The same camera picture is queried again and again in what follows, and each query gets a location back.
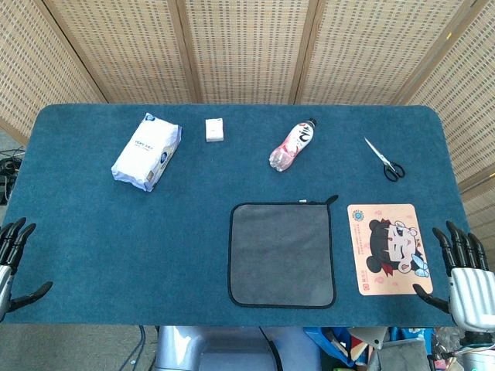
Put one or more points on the grey robot torso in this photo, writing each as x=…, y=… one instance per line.
x=228, y=349

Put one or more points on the blue plastic crate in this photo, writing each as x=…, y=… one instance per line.
x=321, y=344

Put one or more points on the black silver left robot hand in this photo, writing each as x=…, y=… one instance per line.
x=7, y=247

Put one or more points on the blue carpet table cover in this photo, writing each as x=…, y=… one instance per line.
x=135, y=239

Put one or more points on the woven bamboo screen panel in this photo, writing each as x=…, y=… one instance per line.
x=247, y=50
x=123, y=50
x=379, y=50
x=35, y=73
x=464, y=116

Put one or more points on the small white box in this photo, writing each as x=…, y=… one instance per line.
x=214, y=130

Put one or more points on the green and grey cloth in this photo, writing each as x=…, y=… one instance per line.
x=280, y=255

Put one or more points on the white blue tissue pack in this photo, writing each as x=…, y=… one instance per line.
x=147, y=152

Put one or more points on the orange card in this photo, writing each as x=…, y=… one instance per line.
x=386, y=251

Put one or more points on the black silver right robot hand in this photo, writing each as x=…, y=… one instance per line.
x=472, y=293

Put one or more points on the folded grey cloth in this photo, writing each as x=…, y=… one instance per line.
x=402, y=357

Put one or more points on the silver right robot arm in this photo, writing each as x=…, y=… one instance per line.
x=481, y=357

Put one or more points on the clear pink plastic bottle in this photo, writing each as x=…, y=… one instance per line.
x=292, y=147

